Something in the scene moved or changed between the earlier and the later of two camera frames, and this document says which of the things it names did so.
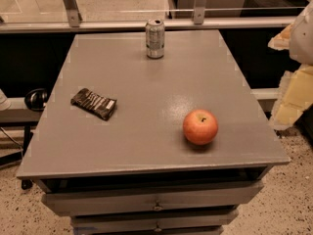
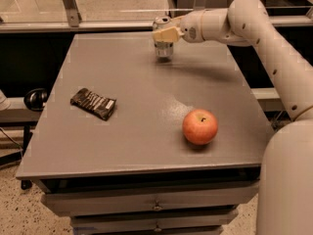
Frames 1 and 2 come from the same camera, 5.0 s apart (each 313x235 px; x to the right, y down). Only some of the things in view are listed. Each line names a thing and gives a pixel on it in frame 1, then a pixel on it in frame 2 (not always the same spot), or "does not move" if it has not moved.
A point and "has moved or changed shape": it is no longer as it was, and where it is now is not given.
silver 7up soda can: x=155 y=38 has moved or changed shape
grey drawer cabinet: x=137 y=173 does not move
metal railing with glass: x=113 y=8 does not move
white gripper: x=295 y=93 -> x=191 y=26
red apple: x=200 y=126 does not move
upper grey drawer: x=153 y=198 does not move
